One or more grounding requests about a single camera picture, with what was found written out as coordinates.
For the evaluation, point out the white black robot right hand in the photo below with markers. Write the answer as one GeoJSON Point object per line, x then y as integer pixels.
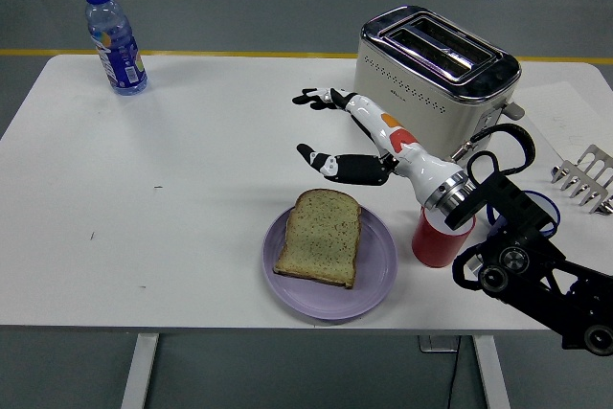
{"type": "Point", "coordinates": [369, 109]}

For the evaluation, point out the cream chrome two-slot toaster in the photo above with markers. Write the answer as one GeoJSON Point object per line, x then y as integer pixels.
{"type": "Point", "coordinates": [431, 107]}

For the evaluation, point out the brown bread slice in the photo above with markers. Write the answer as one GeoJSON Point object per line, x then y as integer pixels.
{"type": "Point", "coordinates": [321, 236]}

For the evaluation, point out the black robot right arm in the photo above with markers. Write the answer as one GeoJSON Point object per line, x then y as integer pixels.
{"type": "Point", "coordinates": [517, 246]}

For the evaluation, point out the purple round plate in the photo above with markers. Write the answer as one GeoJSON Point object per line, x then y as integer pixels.
{"type": "Point", "coordinates": [373, 279]}

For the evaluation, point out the red mug white inside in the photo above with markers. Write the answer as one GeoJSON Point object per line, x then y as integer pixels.
{"type": "Point", "coordinates": [433, 248]}

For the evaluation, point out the blue mug white inside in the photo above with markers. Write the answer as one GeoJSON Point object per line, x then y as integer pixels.
{"type": "Point", "coordinates": [551, 210]}

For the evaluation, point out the silver metal toast rack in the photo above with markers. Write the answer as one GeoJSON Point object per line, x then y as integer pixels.
{"type": "Point", "coordinates": [586, 179]}

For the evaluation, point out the clear water bottle blue cap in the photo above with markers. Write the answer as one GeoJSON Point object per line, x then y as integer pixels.
{"type": "Point", "coordinates": [119, 54]}

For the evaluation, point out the white table leg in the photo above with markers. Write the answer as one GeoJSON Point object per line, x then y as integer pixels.
{"type": "Point", "coordinates": [139, 370]}
{"type": "Point", "coordinates": [493, 370]}

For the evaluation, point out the black table control panel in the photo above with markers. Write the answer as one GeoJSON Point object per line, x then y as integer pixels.
{"type": "Point", "coordinates": [570, 338]}

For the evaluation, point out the clear plastic bracket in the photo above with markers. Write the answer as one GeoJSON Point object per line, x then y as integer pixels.
{"type": "Point", "coordinates": [436, 343]}

